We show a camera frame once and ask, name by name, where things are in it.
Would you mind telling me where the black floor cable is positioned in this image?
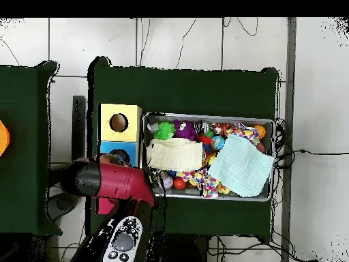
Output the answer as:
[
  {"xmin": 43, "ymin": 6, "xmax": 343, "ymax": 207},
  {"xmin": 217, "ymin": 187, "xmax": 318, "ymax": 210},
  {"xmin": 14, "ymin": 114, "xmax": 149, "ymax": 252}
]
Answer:
[{"xmin": 273, "ymin": 148, "xmax": 349, "ymax": 170}]

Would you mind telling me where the wooden box with three holes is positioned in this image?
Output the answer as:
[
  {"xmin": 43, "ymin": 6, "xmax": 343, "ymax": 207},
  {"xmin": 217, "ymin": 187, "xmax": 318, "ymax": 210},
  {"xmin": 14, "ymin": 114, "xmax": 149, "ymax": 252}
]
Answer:
[{"xmin": 95, "ymin": 102, "xmax": 143, "ymax": 215}]

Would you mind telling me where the green spiky rubber ball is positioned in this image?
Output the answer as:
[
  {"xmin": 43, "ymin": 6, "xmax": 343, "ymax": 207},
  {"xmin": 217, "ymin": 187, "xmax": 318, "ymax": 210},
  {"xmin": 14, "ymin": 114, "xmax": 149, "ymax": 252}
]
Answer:
[{"xmin": 153, "ymin": 121, "xmax": 177, "ymax": 141}]

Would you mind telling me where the blue globe ball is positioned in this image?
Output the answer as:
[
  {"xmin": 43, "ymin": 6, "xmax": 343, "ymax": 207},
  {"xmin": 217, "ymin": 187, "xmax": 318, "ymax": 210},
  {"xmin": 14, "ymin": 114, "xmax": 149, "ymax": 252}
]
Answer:
[{"xmin": 210, "ymin": 135, "xmax": 226, "ymax": 151}]

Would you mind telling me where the cream waffle cloth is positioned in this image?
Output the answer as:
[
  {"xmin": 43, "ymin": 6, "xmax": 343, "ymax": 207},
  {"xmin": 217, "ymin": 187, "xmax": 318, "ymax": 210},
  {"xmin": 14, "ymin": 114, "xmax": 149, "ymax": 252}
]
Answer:
[{"xmin": 146, "ymin": 137, "xmax": 204, "ymax": 173}]

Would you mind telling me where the purple monster toy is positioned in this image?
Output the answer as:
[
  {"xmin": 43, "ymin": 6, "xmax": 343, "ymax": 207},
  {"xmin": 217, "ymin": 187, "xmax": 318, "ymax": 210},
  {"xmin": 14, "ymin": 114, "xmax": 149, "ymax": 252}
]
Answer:
[{"xmin": 172, "ymin": 119, "xmax": 197, "ymax": 141}]

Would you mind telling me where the knotted polka dot cloth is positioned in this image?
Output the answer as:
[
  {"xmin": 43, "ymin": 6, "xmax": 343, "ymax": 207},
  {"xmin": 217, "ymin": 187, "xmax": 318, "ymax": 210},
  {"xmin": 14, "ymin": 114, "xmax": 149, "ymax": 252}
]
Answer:
[{"xmin": 175, "ymin": 168, "xmax": 220, "ymax": 199}]

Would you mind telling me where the white baseball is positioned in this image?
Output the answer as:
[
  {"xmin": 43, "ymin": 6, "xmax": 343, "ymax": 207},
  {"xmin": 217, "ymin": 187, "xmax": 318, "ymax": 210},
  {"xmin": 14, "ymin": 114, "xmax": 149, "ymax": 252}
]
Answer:
[{"xmin": 158, "ymin": 175, "xmax": 175, "ymax": 190}]

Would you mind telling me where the neighbouring green covered table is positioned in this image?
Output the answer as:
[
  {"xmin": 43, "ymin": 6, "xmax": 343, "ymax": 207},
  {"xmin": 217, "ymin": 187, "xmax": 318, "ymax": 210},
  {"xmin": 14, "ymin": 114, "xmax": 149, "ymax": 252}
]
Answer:
[{"xmin": 0, "ymin": 60, "xmax": 62, "ymax": 237}]

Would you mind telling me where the orange round object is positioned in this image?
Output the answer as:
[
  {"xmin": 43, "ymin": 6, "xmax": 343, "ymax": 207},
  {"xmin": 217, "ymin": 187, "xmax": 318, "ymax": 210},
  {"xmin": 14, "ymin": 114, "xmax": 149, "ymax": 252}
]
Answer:
[{"xmin": 0, "ymin": 119, "xmax": 11, "ymax": 158}]

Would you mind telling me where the shallow clear mesh bin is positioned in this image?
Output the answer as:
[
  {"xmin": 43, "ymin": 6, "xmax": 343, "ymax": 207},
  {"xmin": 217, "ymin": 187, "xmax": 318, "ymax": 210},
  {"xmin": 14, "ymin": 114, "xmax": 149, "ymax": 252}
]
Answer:
[{"xmin": 140, "ymin": 112, "xmax": 276, "ymax": 203}]

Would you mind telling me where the crumpled polka dot cloth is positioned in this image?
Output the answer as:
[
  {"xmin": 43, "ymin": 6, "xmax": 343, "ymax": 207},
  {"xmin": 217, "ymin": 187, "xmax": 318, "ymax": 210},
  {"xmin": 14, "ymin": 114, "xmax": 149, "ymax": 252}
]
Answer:
[{"xmin": 226, "ymin": 122, "xmax": 260, "ymax": 145}]

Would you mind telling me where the small red ball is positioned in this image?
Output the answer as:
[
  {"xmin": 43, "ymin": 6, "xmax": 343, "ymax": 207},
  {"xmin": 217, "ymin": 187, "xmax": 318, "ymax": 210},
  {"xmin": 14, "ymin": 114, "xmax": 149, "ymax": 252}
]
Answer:
[{"xmin": 173, "ymin": 177, "xmax": 187, "ymax": 191}]

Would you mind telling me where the orange basketball toy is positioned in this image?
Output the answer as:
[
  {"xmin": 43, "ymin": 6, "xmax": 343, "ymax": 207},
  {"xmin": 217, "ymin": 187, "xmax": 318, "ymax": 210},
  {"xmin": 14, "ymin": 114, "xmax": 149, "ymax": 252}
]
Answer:
[{"xmin": 252, "ymin": 124, "xmax": 267, "ymax": 141}]

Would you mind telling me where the mint green waffle cloth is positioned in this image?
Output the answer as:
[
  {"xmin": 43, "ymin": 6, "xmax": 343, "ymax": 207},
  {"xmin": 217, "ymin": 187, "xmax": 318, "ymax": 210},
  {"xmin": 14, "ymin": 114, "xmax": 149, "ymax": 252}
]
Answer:
[{"xmin": 207, "ymin": 134, "xmax": 275, "ymax": 199}]

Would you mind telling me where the crushed clear plastic bottle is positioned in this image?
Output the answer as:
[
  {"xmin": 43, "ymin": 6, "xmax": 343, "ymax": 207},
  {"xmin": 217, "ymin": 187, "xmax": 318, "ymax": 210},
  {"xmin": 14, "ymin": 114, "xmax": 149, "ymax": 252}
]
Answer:
[{"xmin": 108, "ymin": 149, "xmax": 131, "ymax": 166}]

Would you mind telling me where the dark green tablecloth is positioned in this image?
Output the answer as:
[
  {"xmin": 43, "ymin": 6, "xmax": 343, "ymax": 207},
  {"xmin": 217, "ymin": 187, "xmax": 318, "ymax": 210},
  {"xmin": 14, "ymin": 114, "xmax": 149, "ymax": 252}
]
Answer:
[{"xmin": 85, "ymin": 55, "xmax": 279, "ymax": 242}]

